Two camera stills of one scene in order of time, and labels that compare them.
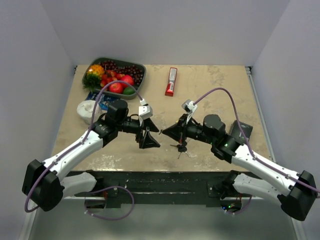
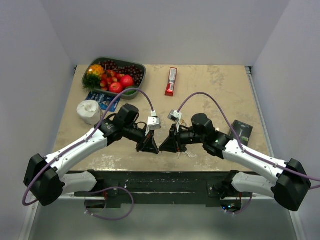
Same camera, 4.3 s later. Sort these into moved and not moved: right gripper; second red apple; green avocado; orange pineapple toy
Moved: right gripper
Not moved: second red apple; orange pineapple toy; green avocado
